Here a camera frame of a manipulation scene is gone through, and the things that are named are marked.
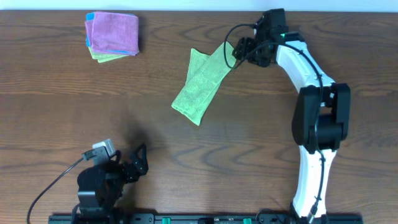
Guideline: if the green folded cloth in stack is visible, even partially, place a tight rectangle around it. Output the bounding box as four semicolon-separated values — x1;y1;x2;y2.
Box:
88;47;127;63

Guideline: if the blue folded cloth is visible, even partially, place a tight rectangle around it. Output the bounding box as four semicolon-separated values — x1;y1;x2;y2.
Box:
85;12;137;55

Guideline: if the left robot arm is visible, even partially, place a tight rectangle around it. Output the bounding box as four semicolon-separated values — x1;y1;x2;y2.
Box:
77;139;149;218

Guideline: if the pink folded cloth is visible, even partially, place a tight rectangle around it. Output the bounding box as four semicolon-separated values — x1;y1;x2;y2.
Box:
84;11;140;57

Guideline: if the green microfiber cloth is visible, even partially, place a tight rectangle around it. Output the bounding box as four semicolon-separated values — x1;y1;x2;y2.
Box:
172;43;236;126

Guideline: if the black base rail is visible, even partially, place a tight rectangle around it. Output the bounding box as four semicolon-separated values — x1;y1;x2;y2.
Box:
48;213;364;224

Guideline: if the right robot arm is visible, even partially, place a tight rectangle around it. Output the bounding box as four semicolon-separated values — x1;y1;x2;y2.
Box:
233;31;351;223

